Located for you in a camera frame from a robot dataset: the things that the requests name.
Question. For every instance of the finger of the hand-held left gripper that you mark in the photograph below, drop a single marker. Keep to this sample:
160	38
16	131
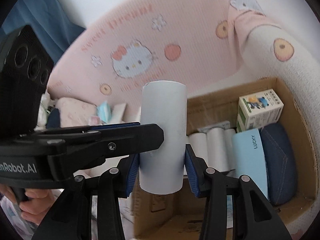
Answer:
112	127
130	140

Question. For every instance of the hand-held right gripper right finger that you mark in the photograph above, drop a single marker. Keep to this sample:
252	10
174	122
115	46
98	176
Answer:
192	175

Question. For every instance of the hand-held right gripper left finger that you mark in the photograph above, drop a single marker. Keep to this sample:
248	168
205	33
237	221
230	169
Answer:
131	177

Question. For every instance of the brown cardboard box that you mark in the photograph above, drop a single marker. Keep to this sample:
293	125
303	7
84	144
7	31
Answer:
212	105

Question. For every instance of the person's left hand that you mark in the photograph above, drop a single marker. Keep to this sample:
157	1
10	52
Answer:
37	205

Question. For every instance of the light blue tissue pack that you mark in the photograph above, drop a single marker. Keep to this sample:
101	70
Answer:
105	111
230	212

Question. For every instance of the small pink packet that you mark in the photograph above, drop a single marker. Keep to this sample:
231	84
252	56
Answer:
96	119

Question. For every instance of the white crumpled cloth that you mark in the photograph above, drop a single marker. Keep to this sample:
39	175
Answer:
45	107

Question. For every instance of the dark blue cloth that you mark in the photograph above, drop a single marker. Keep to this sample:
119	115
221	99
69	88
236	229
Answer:
53	118

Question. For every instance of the pink pillow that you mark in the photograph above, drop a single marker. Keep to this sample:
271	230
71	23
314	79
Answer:
75	110

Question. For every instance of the white labelled packet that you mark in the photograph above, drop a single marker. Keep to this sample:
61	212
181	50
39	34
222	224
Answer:
217	125

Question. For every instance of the light blue glasses case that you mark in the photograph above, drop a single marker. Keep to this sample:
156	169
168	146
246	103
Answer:
250	160

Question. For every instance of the green white carton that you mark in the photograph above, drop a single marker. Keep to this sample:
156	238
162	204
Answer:
260	110
241	126

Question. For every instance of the dark blue denim case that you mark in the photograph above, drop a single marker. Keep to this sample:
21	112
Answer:
280	165

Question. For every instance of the blue curtain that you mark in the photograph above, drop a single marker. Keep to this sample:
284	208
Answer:
50	12

